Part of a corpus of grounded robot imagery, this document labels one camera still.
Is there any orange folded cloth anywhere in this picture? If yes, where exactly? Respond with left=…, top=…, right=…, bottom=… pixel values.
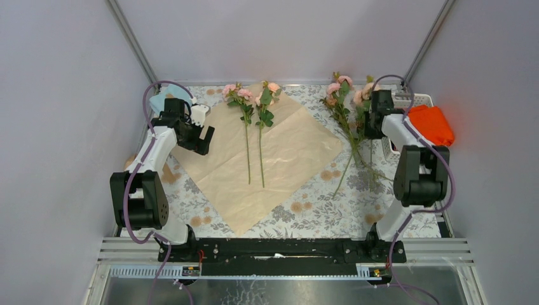
left=408, top=105, right=455, bottom=147

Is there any white plastic basket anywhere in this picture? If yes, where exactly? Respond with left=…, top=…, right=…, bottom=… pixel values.
left=381, top=91, right=435, bottom=161

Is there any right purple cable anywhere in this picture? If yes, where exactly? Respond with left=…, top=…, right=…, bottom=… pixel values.
left=370, top=74, right=456, bottom=305

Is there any tan wrapping paper sheet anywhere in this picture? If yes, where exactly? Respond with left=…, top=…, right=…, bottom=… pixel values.
left=171, top=90, right=343, bottom=236

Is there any tan ribbon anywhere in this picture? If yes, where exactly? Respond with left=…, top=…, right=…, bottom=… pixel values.
left=124, top=154, right=182, bottom=185

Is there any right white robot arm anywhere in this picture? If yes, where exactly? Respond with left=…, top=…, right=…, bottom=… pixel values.
left=364, top=90, right=449, bottom=262

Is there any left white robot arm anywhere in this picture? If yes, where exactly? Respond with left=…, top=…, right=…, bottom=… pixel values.
left=109, top=98, right=215, bottom=261

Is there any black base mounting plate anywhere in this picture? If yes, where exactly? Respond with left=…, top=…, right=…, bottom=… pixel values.
left=158, top=238, right=407, bottom=276

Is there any pink fake flower bunch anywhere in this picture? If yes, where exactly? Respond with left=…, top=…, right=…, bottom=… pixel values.
left=320, top=72, right=390, bottom=189

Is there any light blue folded towel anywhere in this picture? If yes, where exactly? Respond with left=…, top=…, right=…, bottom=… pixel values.
left=149, top=85, right=190, bottom=115

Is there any pink flower stem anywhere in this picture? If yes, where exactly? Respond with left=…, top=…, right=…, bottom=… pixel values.
left=256, top=81, right=282, bottom=188
left=222, top=83, right=254, bottom=184

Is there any floral patterned table mat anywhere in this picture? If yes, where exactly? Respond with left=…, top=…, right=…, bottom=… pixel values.
left=119, top=84, right=442, bottom=240

